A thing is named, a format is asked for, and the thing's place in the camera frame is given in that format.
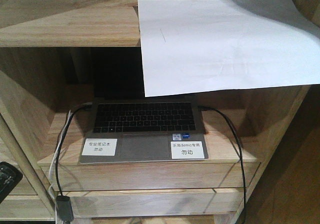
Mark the white paper sheet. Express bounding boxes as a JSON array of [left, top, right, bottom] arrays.
[[138, 0, 320, 97]]

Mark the black stapler with orange band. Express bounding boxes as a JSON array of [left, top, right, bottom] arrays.
[[0, 161, 23, 203]]

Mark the grey laptop with black keyboard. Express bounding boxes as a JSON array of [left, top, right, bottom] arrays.
[[78, 46, 209, 164]]

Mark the white label right palmrest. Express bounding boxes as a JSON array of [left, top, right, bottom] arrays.
[[170, 141, 205, 160]]

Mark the white label palmrest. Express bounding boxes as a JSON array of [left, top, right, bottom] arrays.
[[170, 141, 205, 160], [81, 138, 118, 156]]

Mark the white label left palmrest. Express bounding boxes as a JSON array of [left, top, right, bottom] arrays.
[[81, 138, 118, 156]]

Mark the wooden shelf unit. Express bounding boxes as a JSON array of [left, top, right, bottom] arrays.
[[0, 0, 320, 224]]

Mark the grey usb adapter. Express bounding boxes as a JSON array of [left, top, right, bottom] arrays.
[[56, 195, 74, 224]]

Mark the black cable right of laptop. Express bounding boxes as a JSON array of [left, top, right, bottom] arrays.
[[198, 105, 248, 224]]

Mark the black cable of laptop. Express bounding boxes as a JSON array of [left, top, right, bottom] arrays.
[[54, 104, 92, 196], [198, 105, 248, 224]]

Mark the black cable left of laptop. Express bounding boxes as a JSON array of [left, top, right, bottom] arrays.
[[54, 104, 92, 196]]

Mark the white cable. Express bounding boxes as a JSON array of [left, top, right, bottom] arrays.
[[48, 109, 72, 202]]

